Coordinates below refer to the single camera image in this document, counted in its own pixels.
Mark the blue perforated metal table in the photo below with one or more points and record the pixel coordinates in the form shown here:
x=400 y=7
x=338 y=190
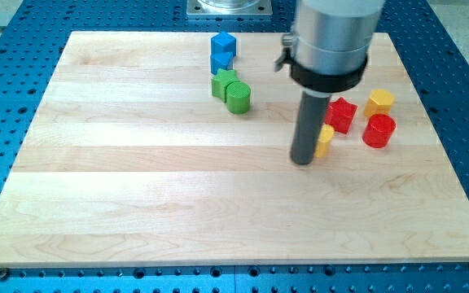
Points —
x=32 y=41

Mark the red star block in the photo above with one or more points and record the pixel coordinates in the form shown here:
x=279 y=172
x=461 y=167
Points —
x=340 y=114

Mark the yellow cylinder block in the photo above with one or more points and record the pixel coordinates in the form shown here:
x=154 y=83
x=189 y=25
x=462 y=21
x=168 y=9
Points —
x=324 y=141

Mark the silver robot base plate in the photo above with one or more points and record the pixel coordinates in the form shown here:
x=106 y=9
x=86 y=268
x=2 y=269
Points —
x=228 y=7

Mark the yellow hexagon block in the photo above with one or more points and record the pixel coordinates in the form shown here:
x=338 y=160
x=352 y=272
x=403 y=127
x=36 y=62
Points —
x=380 y=101

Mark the light wooden board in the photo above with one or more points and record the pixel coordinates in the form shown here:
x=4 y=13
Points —
x=130 y=161

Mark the blue cube block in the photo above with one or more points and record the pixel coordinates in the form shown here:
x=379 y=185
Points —
x=223 y=42

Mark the red cylinder block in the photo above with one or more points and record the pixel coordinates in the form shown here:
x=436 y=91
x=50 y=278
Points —
x=379 y=130

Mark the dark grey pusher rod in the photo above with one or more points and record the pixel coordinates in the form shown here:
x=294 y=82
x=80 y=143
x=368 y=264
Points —
x=311 y=114

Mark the blue triangle block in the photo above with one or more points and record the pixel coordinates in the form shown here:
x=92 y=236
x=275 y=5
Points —
x=221 y=61

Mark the green star block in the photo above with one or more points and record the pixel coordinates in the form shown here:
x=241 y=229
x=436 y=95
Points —
x=221 y=81

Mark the green cylinder block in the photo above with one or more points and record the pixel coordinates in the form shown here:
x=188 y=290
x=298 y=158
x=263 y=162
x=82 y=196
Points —
x=238 y=97

